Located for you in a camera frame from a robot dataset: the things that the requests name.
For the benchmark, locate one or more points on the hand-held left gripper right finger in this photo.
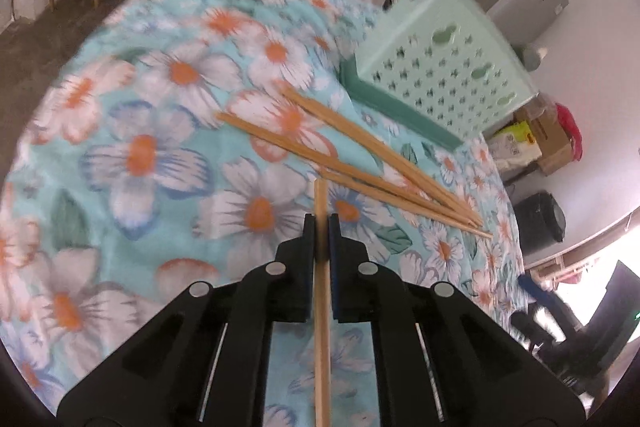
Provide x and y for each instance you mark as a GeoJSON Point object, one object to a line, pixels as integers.
{"type": "Point", "coordinates": [350, 277]}

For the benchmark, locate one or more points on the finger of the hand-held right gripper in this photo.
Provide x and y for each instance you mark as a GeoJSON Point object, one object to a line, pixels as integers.
{"type": "Point", "coordinates": [527, 327]}
{"type": "Point", "coordinates": [530, 284]}

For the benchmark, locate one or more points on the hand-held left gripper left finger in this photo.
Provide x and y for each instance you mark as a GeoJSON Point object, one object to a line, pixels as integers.
{"type": "Point", "coordinates": [292, 277]}

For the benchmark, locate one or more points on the mint green utensil holder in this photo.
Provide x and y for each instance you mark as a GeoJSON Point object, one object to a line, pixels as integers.
{"type": "Point", "coordinates": [440, 72]}

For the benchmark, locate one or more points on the black trash bin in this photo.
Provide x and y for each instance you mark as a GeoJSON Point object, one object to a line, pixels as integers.
{"type": "Point", "coordinates": [540, 222]}

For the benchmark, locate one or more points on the white and yellow rice bag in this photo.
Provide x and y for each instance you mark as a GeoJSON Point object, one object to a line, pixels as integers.
{"type": "Point", "coordinates": [515, 147]}

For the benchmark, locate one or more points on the large cardboard box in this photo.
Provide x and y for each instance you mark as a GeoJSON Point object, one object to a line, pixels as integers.
{"type": "Point", "coordinates": [547, 142]}

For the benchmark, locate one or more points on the floral blue tablecloth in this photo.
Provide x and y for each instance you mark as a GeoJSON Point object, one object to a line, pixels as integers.
{"type": "Point", "coordinates": [150, 217]}

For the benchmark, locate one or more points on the red plastic bag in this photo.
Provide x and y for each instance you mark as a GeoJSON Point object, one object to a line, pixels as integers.
{"type": "Point", "coordinates": [570, 132]}

